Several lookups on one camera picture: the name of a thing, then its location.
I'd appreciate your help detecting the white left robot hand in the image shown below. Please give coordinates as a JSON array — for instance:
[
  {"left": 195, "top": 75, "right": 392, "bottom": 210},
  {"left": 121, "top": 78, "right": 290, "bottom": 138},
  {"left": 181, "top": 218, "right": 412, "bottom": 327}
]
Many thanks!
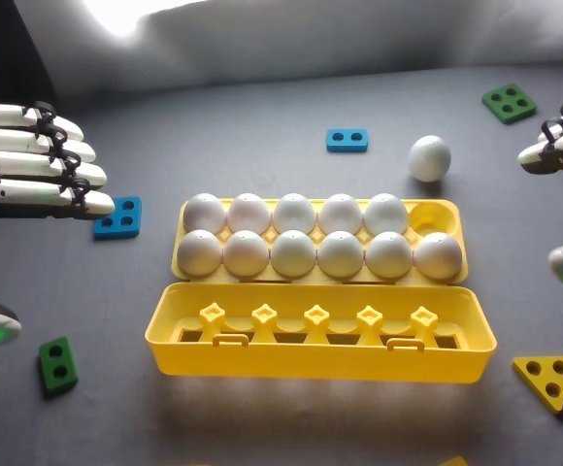
[{"left": 0, "top": 101, "right": 116, "bottom": 347}]

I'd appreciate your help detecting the white toy egg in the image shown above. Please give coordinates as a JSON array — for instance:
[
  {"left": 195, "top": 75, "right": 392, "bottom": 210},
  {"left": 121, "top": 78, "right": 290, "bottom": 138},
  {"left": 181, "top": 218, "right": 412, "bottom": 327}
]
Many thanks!
[
  {"left": 362, "top": 192, "right": 410, "bottom": 235},
  {"left": 316, "top": 230, "right": 365, "bottom": 281},
  {"left": 413, "top": 231, "right": 463, "bottom": 281},
  {"left": 177, "top": 229, "right": 224, "bottom": 279},
  {"left": 226, "top": 192, "right": 270, "bottom": 234},
  {"left": 407, "top": 134, "right": 452, "bottom": 183},
  {"left": 272, "top": 192, "right": 317, "bottom": 235},
  {"left": 182, "top": 192, "right": 228, "bottom": 234},
  {"left": 270, "top": 229, "right": 317, "bottom": 280},
  {"left": 317, "top": 193, "right": 363, "bottom": 235},
  {"left": 222, "top": 229, "right": 270, "bottom": 279},
  {"left": 364, "top": 230, "right": 414, "bottom": 281}
]

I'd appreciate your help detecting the yellow plastic egg carton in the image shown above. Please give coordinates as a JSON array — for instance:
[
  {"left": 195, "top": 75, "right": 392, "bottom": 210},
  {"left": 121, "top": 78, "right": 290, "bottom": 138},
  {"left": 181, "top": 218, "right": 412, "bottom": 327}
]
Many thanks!
[{"left": 144, "top": 196, "right": 499, "bottom": 385}]

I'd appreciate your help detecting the green four-hole block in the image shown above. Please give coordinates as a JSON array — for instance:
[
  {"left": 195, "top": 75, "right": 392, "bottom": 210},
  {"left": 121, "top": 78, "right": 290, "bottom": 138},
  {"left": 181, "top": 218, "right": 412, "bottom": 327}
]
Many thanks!
[{"left": 480, "top": 83, "right": 539, "bottom": 125}]

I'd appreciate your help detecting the blue four-hole block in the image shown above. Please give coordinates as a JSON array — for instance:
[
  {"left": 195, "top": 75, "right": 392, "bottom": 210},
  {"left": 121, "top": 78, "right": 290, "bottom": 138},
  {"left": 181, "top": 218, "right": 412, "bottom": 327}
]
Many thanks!
[{"left": 91, "top": 195, "right": 143, "bottom": 242}]

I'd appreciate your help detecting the green two-hole block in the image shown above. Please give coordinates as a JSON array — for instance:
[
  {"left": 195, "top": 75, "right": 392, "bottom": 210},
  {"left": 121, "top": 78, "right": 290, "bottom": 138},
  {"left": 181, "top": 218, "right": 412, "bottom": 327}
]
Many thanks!
[{"left": 37, "top": 335, "right": 80, "bottom": 397}]

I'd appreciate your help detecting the blue two-hole block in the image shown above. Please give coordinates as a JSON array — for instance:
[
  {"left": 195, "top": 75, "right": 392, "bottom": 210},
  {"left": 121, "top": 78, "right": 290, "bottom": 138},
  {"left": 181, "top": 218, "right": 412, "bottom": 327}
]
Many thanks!
[{"left": 325, "top": 128, "right": 369, "bottom": 154}]

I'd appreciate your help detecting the yellow triangle three-hole block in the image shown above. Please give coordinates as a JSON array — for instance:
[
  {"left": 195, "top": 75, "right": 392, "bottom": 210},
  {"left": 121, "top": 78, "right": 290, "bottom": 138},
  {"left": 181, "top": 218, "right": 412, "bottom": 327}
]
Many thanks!
[{"left": 512, "top": 354, "right": 563, "bottom": 417}]

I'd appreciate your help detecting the grey table cloth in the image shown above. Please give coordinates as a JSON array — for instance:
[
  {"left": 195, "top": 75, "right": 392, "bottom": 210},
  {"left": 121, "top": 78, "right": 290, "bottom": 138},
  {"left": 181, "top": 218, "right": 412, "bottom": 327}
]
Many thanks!
[{"left": 0, "top": 62, "right": 563, "bottom": 466}]

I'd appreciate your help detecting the white fabric sheet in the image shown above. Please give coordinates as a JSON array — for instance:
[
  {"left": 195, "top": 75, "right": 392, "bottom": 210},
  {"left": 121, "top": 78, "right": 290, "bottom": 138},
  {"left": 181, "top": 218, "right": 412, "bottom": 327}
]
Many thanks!
[{"left": 12, "top": 0, "right": 563, "bottom": 103}]

